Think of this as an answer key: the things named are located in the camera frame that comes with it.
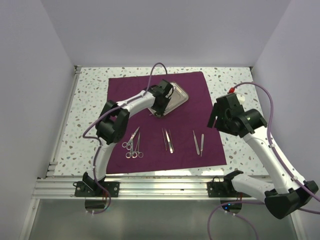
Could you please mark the steel ring-handled scissors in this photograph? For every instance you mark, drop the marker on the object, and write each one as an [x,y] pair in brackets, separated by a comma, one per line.
[131,153]

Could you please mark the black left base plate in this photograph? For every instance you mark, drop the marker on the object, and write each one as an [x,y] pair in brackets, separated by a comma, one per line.
[82,190]

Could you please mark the steel forceps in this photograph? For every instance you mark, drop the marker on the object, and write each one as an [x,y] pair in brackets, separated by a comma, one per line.
[165,139]

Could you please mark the steel instrument tray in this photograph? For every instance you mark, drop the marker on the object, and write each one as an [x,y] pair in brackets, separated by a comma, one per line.
[177,96]

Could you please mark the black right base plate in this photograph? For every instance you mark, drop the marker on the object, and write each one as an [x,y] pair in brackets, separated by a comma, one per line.
[218,188]

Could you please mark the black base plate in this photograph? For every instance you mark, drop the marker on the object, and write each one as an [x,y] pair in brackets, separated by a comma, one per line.
[82,190]
[218,188]

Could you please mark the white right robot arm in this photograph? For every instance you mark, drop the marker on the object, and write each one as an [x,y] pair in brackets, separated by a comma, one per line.
[288,191]

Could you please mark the steel ring-handled hemostat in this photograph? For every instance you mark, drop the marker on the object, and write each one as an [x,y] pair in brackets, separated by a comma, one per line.
[137,153]

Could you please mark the steel angled ring scissors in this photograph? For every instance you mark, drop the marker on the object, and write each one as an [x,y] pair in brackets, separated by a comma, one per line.
[128,143]

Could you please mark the aluminium front rail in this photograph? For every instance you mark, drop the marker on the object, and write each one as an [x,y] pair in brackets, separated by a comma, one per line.
[131,187]

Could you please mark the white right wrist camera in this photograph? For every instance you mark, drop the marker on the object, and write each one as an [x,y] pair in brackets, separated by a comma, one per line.
[241,98]

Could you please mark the steel wide tweezers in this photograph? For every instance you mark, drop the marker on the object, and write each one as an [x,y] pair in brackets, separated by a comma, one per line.
[169,141]

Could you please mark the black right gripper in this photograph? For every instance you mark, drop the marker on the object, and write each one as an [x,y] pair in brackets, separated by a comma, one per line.
[216,112]

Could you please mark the steel scalpel handle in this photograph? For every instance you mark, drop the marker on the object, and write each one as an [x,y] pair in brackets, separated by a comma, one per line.
[202,144]
[196,143]

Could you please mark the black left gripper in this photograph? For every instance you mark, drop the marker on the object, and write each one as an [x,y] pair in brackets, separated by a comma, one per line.
[161,110]

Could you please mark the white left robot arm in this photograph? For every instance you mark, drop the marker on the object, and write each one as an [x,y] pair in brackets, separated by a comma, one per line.
[111,126]

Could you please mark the purple surgical cloth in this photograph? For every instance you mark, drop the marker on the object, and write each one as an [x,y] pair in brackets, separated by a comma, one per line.
[191,116]

